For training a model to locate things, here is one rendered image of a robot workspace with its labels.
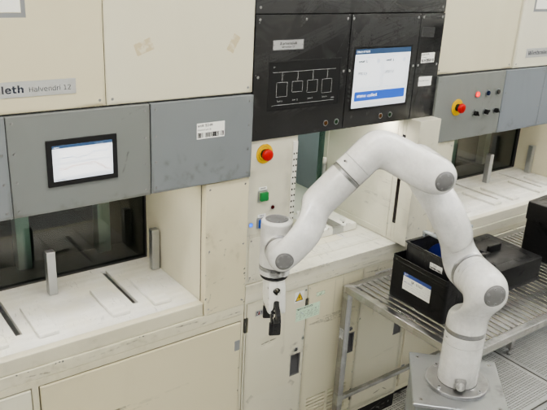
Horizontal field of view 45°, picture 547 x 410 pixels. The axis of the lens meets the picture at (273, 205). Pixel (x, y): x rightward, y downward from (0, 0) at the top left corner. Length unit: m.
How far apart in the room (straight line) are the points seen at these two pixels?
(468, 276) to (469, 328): 0.17
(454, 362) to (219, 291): 0.81
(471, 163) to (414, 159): 2.15
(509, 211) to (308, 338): 1.29
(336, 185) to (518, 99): 1.64
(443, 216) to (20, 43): 1.18
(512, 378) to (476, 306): 1.80
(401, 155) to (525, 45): 1.54
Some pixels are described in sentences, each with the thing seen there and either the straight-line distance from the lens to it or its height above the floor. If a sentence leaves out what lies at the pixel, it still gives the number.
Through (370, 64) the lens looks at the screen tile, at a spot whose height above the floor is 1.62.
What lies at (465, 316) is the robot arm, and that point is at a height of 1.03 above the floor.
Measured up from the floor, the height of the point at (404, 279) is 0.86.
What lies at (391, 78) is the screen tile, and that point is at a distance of 2.54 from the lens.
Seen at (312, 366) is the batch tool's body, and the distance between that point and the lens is 2.80.
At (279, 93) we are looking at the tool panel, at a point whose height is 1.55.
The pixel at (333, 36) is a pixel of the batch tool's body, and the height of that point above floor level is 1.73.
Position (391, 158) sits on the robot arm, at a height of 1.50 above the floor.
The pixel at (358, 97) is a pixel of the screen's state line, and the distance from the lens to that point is 2.44.
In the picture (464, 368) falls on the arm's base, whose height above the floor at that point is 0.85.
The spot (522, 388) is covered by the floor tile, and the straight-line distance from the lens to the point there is 3.67.
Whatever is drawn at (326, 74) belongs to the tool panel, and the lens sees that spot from 2.32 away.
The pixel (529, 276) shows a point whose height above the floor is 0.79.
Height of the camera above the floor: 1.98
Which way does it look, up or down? 21 degrees down
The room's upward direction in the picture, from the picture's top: 3 degrees clockwise
